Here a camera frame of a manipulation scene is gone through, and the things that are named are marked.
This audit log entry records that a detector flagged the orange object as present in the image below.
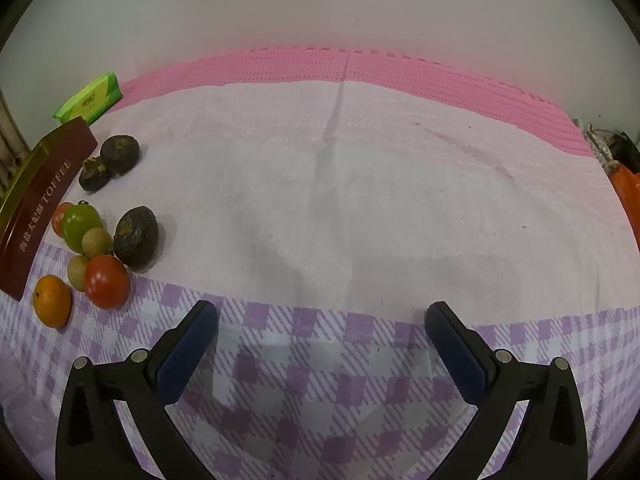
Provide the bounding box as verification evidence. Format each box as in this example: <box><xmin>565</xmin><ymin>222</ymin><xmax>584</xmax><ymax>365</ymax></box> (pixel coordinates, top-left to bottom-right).
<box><xmin>609</xmin><ymin>162</ymin><xmax>640</xmax><ymax>241</ymax></box>

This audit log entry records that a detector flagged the orange tangerine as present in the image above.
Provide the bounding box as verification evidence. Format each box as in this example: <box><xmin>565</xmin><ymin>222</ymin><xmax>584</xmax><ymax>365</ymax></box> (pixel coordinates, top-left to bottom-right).
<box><xmin>33</xmin><ymin>275</ymin><xmax>73</xmax><ymax>329</ymax></box>

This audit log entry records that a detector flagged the tan longan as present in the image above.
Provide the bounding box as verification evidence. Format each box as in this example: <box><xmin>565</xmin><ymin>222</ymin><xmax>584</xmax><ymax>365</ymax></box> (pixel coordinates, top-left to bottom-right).
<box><xmin>81</xmin><ymin>227</ymin><xmax>114</xmax><ymax>257</ymax></box>
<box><xmin>67</xmin><ymin>255</ymin><xmax>91</xmax><ymax>292</ymax></box>

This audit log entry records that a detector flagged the large red tomato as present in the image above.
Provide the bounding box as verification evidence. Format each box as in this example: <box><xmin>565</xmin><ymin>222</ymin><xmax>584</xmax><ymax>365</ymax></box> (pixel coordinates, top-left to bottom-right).
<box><xmin>84</xmin><ymin>255</ymin><xmax>131</xmax><ymax>310</ymax></box>

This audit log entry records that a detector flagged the green round fruit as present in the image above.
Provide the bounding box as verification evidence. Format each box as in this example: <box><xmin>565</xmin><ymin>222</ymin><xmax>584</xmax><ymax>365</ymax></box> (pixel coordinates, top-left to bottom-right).
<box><xmin>62</xmin><ymin>202</ymin><xmax>103</xmax><ymax>254</ymax></box>

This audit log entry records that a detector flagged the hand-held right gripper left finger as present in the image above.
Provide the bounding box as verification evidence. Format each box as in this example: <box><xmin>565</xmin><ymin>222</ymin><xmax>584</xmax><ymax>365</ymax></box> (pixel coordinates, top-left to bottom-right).
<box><xmin>55</xmin><ymin>300</ymin><xmax>220</xmax><ymax>480</ymax></box>

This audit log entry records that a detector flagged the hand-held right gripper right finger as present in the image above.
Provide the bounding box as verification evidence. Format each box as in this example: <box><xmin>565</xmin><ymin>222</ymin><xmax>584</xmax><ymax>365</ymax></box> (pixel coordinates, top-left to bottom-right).
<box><xmin>425</xmin><ymin>301</ymin><xmax>589</xmax><ymax>480</ymax></box>

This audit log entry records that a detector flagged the pink foam mat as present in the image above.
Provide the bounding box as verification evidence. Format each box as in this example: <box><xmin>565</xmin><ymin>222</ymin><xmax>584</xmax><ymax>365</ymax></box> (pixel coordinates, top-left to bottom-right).
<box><xmin>117</xmin><ymin>46</ymin><xmax>598</xmax><ymax>158</ymax></box>

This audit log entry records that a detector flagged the maroon and gold tin box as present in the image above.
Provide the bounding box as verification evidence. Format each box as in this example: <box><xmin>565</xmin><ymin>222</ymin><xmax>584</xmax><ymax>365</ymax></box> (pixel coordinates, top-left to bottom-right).
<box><xmin>0</xmin><ymin>116</ymin><xmax>99</xmax><ymax>302</ymax></box>

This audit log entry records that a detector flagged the pale cluttered object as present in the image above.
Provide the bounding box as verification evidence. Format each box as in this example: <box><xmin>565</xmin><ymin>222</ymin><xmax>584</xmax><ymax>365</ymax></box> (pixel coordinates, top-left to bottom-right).
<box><xmin>572</xmin><ymin>119</ymin><xmax>621</xmax><ymax>163</ymax></box>

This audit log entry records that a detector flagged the green tissue packet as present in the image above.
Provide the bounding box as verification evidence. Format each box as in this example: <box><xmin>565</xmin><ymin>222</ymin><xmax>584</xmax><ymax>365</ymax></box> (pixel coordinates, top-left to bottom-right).
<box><xmin>53</xmin><ymin>72</ymin><xmax>124</xmax><ymax>125</ymax></box>

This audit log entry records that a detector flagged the dark object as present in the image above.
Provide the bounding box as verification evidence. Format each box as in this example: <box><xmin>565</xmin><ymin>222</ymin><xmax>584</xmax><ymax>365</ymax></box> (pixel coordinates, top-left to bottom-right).
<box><xmin>612</xmin><ymin>132</ymin><xmax>640</xmax><ymax>171</ymax></box>

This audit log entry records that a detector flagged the small red tomato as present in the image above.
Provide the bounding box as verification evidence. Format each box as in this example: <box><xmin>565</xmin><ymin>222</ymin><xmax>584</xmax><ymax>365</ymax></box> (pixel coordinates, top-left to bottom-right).
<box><xmin>51</xmin><ymin>202</ymin><xmax>75</xmax><ymax>237</ymax></box>

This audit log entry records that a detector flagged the dark brown round fruit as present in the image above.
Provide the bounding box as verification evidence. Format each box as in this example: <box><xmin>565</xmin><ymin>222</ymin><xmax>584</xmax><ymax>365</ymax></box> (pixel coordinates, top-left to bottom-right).
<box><xmin>100</xmin><ymin>135</ymin><xmax>141</xmax><ymax>177</ymax></box>
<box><xmin>79</xmin><ymin>156</ymin><xmax>114</xmax><ymax>193</ymax></box>
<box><xmin>113</xmin><ymin>206</ymin><xmax>160</xmax><ymax>269</ymax></box>

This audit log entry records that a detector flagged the purple checked white cloth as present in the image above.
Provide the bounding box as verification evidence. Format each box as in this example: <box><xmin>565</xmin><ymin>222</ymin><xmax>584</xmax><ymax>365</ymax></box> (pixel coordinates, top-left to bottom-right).
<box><xmin>0</xmin><ymin>77</ymin><xmax>640</xmax><ymax>480</ymax></box>

